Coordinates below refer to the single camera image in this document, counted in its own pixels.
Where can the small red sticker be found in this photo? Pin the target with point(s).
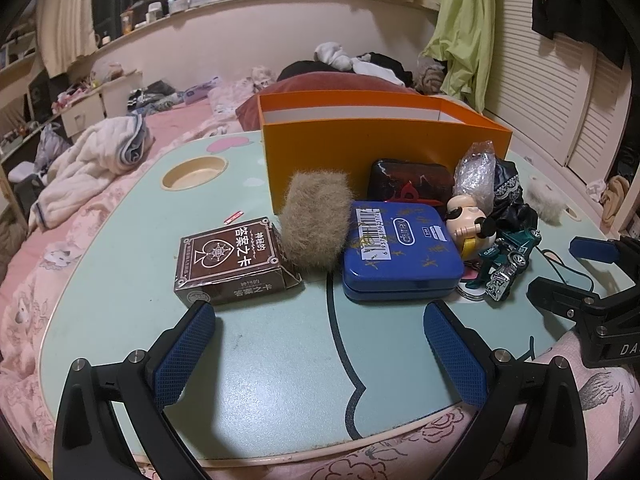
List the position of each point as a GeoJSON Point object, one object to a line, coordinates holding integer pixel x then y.
{"type": "Point", "coordinates": [233, 217]}

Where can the brown card box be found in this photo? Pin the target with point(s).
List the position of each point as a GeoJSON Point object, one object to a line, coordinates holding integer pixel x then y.
{"type": "Point", "coordinates": [225, 255]}

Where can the white bookshelf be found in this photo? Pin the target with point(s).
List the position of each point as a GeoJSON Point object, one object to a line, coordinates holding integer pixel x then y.
{"type": "Point", "coordinates": [17, 62]}

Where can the green toy car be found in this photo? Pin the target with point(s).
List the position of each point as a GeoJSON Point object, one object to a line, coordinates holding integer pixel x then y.
{"type": "Point", "coordinates": [505, 265]}

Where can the orange bottle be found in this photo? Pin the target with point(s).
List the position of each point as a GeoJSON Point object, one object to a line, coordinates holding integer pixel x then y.
{"type": "Point", "coordinates": [127, 22]}

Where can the clear plastic bag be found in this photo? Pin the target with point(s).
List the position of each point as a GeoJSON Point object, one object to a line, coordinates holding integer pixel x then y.
{"type": "Point", "coordinates": [475, 170]}

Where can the white stool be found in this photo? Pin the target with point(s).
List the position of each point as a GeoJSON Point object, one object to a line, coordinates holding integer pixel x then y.
{"type": "Point", "coordinates": [25, 171]}

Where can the white socks bundle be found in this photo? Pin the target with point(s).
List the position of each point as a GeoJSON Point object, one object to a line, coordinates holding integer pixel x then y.
{"type": "Point", "coordinates": [334, 55]}

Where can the cream towel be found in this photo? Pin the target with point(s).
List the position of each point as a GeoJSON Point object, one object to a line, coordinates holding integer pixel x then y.
{"type": "Point", "coordinates": [616, 200]}

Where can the blue tin case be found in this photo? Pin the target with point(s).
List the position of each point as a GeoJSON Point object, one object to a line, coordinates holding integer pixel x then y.
{"type": "Point", "coordinates": [400, 260]}

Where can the pink printed bedsheet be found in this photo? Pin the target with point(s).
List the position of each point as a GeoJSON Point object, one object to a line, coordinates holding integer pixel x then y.
{"type": "Point", "coordinates": [175, 122]}

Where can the white fluffy towel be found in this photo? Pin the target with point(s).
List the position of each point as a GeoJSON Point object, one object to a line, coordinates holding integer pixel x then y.
{"type": "Point", "coordinates": [90, 160]}

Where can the pale plastic bag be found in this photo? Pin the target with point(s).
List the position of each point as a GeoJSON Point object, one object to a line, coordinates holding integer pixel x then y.
{"type": "Point", "coordinates": [52, 147]}

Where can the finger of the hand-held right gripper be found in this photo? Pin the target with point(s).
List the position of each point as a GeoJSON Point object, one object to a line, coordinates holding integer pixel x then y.
{"type": "Point", "coordinates": [595, 250]}
{"type": "Point", "coordinates": [560, 297]}

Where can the black and white garment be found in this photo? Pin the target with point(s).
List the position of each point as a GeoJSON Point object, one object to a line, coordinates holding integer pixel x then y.
{"type": "Point", "coordinates": [385, 65]}

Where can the black patterned pouch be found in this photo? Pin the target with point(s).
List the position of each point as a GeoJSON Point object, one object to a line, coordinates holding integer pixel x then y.
{"type": "Point", "coordinates": [507, 185]}

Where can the black hanging garment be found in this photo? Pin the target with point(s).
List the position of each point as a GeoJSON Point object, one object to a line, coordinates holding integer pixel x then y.
{"type": "Point", "coordinates": [580, 0]}

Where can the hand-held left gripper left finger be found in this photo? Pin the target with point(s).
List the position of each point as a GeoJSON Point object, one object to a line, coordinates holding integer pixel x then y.
{"type": "Point", "coordinates": [185, 355]}

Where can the beige garment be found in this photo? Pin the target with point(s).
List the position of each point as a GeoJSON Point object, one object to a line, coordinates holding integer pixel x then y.
{"type": "Point", "coordinates": [430, 75]}

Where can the red pillow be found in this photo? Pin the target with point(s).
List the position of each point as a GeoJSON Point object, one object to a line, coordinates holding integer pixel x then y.
{"type": "Point", "coordinates": [325, 82]}

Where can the orange cardboard box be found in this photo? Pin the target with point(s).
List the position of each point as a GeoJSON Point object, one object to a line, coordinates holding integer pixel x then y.
{"type": "Point", "coordinates": [350, 145]}

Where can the mint green cartoon desktop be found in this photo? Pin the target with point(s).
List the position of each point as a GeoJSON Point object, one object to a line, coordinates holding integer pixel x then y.
{"type": "Point", "coordinates": [250, 360]}

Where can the dark striped garment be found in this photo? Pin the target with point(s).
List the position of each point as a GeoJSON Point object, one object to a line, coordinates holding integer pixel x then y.
{"type": "Point", "coordinates": [152, 94]}

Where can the white fur ball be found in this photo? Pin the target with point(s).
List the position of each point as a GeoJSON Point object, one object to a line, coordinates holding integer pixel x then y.
{"type": "Point", "coordinates": [545, 200]}

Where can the dark red marbled pouch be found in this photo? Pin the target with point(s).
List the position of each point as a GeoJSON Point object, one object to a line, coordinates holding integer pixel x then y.
{"type": "Point", "coordinates": [425, 175]}

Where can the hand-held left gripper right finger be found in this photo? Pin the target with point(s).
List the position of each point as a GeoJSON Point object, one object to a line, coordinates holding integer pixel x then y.
{"type": "Point", "coordinates": [455, 355]}

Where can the brown furry pouch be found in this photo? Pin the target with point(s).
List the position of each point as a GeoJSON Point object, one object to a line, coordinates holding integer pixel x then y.
{"type": "Point", "coordinates": [315, 220]}

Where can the green hanging cloth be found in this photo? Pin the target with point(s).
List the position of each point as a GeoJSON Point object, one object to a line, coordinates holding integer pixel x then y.
{"type": "Point", "coordinates": [465, 35]}

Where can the white drawer cabinet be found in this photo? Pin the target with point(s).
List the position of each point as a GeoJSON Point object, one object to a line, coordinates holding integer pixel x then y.
{"type": "Point", "coordinates": [85, 112]}

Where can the white louvered wardrobe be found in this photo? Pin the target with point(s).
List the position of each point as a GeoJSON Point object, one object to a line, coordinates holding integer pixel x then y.
{"type": "Point", "coordinates": [520, 60]}

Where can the cream curtain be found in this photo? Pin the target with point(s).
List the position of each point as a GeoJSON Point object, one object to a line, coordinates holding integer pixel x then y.
{"type": "Point", "coordinates": [65, 20]}

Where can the cartoon mouse figure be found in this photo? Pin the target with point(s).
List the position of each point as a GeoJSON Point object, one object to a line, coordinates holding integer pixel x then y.
{"type": "Point", "coordinates": [462, 215]}

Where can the pale floral garment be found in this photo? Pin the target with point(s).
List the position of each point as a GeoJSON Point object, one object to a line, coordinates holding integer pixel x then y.
{"type": "Point", "coordinates": [263, 78]}

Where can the purple packet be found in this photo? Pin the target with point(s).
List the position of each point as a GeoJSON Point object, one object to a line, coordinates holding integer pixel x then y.
{"type": "Point", "coordinates": [202, 91]}

